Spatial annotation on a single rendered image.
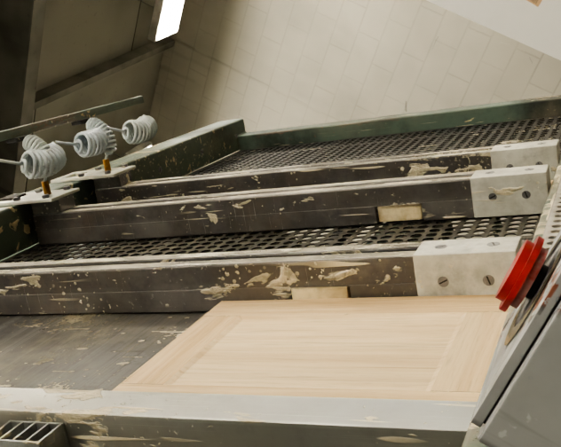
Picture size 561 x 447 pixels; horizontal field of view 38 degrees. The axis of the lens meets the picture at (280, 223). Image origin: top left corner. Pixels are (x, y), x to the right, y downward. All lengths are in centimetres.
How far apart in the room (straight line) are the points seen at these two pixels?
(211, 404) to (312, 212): 78
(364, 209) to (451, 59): 515
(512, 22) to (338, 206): 356
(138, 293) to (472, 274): 49
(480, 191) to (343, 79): 554
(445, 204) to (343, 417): 77
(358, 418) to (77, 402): 30
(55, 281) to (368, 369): 60
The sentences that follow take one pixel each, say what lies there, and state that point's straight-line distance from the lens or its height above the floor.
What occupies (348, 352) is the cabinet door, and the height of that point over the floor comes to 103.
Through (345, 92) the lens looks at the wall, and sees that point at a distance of 695.
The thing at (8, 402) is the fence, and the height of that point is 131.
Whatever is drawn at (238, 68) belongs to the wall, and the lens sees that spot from 734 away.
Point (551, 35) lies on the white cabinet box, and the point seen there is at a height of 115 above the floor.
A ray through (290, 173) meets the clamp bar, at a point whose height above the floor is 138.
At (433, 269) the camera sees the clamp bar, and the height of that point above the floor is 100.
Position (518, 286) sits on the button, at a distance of 39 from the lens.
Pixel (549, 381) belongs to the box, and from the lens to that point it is 36.
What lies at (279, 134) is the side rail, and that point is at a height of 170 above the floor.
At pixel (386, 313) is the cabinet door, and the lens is 98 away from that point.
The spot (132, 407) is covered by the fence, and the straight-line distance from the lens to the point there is 81.
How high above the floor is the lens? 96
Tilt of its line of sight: 13 degrees up
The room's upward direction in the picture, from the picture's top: 62 degrees counter-clockwise
